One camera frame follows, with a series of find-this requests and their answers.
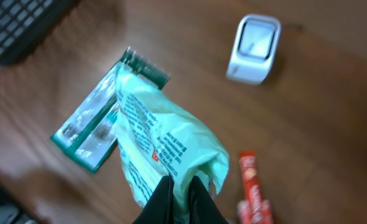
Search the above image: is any grey plastic mesh basket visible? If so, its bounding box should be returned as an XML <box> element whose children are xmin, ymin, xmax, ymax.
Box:
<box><xmin>0</xmin><ymin>0</ymin><xmax>77</xmax><ymax>66</ymax></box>

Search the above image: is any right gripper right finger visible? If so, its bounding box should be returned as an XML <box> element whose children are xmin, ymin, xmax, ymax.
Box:
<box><xmin>188</xmin><ymin>175</ymin><xmax>228</xmax><ymax>224</ymax></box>

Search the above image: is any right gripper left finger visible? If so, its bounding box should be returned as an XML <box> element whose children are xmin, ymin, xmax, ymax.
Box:
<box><xmin>132</xmin><ymin>175</ymin><xmax>174</xmax><ymax>224</ymax></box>

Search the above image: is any teal pack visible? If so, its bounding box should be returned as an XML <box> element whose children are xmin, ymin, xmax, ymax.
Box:
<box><xmin>113</xmin><ymin>63</ymin><xmax>230</xmax><ymax>223</ymax></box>

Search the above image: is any green 3M package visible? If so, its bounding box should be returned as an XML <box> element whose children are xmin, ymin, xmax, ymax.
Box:
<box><xmin>50</xmin><ymin>48</ymin><xmax>170</xmax><ymax>173</ymax></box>

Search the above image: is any red stick sachet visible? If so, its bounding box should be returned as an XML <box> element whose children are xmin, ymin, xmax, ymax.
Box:
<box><xmin>238</xmin><ymin>151</ymin><xmax>274</xmax><ymax>224</ymax></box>

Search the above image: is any white barcode scanner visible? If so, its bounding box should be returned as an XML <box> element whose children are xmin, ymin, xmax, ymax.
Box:
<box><xmin>226</xmin><ymin>14</ymin><xmax>282</xmax><ymax>85</ymax></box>

